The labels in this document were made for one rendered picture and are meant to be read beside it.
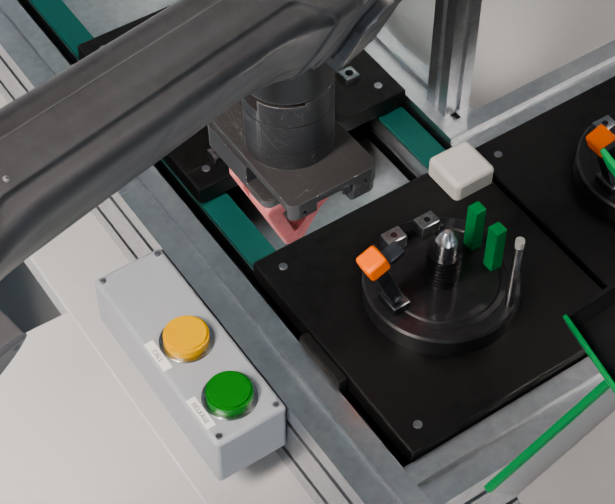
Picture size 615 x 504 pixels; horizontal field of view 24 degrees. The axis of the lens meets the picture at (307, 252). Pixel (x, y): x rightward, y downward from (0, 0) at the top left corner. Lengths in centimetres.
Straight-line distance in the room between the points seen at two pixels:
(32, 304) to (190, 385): 101
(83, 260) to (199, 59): 83
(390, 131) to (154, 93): 84
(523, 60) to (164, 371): 62
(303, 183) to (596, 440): 35
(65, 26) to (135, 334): 42
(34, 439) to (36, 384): 6
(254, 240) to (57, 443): 26
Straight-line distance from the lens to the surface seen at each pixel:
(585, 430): 112
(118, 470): 132
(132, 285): 131
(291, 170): 89
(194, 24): 66
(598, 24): 172
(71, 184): 57
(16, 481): 133
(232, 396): 122
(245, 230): 136
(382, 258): 117
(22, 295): 220
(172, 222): 136
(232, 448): 122
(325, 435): 121
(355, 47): 79
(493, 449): 121
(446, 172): 135
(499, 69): 164
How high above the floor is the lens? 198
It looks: 51 degrees down
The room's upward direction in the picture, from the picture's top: straight up
